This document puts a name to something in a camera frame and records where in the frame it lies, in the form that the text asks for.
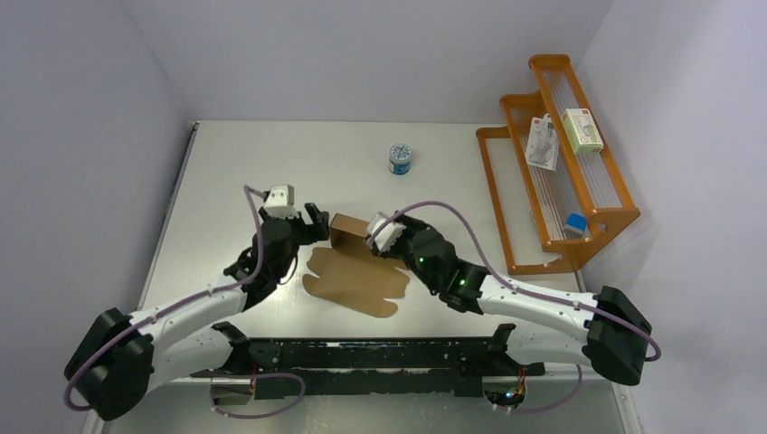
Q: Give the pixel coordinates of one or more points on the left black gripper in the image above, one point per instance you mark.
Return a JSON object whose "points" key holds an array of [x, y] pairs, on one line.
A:
{"points": [[317, 230]]}

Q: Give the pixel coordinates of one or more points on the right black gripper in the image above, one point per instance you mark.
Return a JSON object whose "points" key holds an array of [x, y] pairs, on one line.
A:
{"points": [[413, 227]]}

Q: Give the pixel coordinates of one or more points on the brown cardboard box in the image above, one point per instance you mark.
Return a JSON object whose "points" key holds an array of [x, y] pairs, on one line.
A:
{"points": [[348, 274]]}

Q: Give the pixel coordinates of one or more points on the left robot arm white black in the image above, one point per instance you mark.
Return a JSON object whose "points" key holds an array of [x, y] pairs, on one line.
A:
{"points": [[123, 357]]}

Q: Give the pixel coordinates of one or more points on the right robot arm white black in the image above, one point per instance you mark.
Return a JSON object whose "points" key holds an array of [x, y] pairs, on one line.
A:
{"points": [[604, 331]]}

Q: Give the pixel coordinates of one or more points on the small blue white box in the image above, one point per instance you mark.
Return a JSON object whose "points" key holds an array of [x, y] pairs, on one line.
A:
{"points": [[575, 226]]}

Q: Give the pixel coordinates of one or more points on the white green product box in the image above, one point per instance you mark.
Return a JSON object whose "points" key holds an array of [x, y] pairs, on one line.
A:
{"points": [[582, 132]]}

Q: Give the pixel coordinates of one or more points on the blue white round tin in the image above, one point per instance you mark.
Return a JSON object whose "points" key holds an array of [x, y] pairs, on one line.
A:
{"points": [[400, 157]]}

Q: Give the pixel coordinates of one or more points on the orange wooden rack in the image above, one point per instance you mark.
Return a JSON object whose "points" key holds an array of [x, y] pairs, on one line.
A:
{"points": [[590, 185]]}

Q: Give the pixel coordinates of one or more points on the white blister package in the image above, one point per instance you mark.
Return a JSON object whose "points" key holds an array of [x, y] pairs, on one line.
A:
{"points": [[542, 144]]}

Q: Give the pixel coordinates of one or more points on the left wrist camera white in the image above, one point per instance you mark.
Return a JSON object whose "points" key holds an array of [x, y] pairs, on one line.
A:
{"points": [[279, 202]]}

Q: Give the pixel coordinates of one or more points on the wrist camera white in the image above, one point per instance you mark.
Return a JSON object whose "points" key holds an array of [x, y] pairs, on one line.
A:
{"points": [[279, 202], [381, 233]]}

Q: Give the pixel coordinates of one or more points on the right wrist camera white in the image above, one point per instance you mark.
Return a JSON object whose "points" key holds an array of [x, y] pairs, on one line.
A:
{"points": [[381, 233]]}

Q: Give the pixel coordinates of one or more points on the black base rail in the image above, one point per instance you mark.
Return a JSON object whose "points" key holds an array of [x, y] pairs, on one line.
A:
{"points": [[457, 365]]}

